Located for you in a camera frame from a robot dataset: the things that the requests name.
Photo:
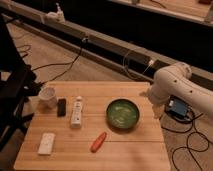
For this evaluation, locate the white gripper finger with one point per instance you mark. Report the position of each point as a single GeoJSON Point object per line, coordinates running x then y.
{"type": "Point", "coordinates": [157, 112]}

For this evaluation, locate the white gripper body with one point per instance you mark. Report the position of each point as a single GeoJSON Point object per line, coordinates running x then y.
{"type": "Point", "coordinates": [156, 95]}

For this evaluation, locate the black eraser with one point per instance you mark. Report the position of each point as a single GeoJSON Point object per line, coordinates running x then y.
{"type": "Point", "coordinates": [61, 107]}

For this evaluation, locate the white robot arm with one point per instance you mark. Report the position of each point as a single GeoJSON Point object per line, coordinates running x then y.
{"type": "Point", "coordinates": [174, 80]}

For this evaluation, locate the white sponge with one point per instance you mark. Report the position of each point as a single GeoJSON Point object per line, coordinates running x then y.
{"type": "Point", "coordinates": [46, 144]}

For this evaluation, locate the blue electronics box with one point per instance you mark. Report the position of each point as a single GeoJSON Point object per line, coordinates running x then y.
{"type": "Point", "coordinates": [177, 108]}

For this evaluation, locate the green bowl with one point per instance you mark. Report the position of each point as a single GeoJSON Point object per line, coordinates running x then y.
{"type": "Point", "coordinates": [122, 114]}

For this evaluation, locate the orange carrot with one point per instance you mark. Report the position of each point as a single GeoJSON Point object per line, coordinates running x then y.
{"type": "Point", "coordinates": [98, 142]}

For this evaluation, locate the white remote controller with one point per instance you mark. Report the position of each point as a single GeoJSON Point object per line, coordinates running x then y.
{"type": "Point", "coordinates": [76, 117]}

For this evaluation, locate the white cup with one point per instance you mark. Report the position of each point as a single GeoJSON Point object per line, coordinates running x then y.
{"type": "Point", "coordinates": [48, 97]}

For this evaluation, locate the black tripod stand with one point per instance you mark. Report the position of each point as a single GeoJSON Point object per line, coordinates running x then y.
{"type": "Point", "coordinates": [17, 83]}

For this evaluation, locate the grey metal rail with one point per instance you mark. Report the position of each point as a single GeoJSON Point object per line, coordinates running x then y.
{"type": "Point", "coordinates": [123, 30]}

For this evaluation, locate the white device on rail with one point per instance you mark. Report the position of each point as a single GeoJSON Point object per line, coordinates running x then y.
{"type": "Point", "coordinates": [58, 15]}

